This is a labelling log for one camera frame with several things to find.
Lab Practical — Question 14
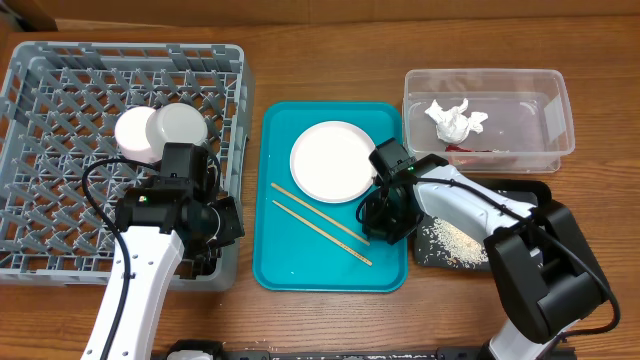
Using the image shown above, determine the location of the white rice pile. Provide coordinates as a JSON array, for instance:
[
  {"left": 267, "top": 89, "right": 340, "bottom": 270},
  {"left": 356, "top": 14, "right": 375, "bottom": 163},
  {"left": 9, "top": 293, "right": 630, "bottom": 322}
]
[{"left": 418, "top": 218, "right": 488, "bottom": 270}]

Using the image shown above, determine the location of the white round plate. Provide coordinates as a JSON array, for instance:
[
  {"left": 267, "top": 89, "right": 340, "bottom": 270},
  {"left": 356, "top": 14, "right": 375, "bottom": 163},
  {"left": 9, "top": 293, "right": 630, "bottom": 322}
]
[{"left": 290, "top": 121, "right": 376, "bottom": 204}]

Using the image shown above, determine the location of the red foil snack wrapper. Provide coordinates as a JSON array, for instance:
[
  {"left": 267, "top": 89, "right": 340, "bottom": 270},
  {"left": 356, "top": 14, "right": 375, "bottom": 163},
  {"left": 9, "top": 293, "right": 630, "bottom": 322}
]
[{"left": 445, "top": 145, "right": 513, "bottom": 166}]

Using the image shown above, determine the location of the wooden chopstick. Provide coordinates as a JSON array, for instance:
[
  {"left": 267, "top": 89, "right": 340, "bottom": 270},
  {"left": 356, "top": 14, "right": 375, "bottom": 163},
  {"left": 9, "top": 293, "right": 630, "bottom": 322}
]
[
  {"left": 272, "top": 200, "right": 373, "bottom": 267},
  {"left": 270, "top": 182, "right": 370, "bottom": 246}
]

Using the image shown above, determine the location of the white paper napkin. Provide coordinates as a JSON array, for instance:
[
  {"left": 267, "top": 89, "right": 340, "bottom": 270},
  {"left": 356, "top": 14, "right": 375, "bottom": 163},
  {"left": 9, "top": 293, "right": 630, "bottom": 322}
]
[{"left": 424, "top": 98, "right": 489, "bottom": 145}]

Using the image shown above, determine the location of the grey bowl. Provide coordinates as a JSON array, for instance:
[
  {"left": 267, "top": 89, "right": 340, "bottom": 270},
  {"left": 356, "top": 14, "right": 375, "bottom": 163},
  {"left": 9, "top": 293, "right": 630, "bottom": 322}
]
[{"left": 145, "top": 103, "right": 208, "bottom": 158}]

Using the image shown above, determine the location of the pink shallow bowl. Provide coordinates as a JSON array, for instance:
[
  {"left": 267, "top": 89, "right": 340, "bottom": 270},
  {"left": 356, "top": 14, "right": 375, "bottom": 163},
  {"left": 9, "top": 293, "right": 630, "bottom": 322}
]
[{"left": 114, "top": 106, "right": 160, "bottom": 163}]

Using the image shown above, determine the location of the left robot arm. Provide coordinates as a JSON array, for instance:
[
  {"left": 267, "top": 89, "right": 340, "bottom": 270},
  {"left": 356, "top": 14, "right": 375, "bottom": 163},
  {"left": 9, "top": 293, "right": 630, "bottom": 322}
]
[{"left": 83, "top": 143, "right": 245, "bottom": 359}]

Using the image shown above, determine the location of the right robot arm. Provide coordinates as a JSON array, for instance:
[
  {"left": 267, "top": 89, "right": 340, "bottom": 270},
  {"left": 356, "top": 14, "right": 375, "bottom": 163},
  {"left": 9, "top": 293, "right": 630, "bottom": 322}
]
[{"left": 356, "top": 139, "right": 621, "bottom": 360}]

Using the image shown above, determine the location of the black food waste tray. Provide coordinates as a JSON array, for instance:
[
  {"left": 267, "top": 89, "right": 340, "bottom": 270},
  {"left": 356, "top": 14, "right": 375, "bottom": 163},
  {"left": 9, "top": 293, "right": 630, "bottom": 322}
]
[{"left": 413, "top": 177, "right": 552, "bottom": 272}]

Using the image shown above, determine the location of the clear plastic waste bin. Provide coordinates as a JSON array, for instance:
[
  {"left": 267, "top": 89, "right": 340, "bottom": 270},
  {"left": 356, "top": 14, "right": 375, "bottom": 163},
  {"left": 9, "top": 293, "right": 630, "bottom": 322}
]
[{"left": 402, "top": 68, "right": 575, "bottom": 173}]

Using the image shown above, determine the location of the grey plastic dishwasher rack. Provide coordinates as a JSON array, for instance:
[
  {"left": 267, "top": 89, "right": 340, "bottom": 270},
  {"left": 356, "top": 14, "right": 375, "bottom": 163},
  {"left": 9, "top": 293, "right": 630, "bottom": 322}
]
[{"left": 1, "top": 42, "right": 256, "bottom": 286}]

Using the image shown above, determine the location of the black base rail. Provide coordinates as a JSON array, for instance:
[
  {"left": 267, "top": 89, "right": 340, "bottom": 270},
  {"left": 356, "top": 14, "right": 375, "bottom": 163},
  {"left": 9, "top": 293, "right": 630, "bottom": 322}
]
[{"left": 153, "top": 339, "right": 481, "bottom": 360}]

